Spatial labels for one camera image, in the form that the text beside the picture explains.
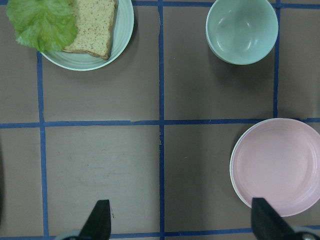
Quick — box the pink plate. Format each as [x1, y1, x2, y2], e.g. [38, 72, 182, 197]
[233, 118, 320, 217]

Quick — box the green bowl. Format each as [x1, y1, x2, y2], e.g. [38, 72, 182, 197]
[205, 0, 279, 65]

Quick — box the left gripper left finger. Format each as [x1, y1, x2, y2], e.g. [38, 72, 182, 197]
[53, 199, 112, 240]

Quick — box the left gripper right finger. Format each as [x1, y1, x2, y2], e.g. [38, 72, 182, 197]
[251, 197, 320, 240]

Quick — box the green plate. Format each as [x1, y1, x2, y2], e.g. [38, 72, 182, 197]
[42, 0, 135, 71]

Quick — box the white plate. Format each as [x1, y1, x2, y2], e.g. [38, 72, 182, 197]
[229, 125, 254, 208]

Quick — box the green lettuce leaf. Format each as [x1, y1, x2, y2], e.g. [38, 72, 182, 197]
[6, 0, 78, 52]

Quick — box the bread slice on plate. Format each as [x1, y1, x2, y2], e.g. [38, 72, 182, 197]
[62, 0, 118, 60]

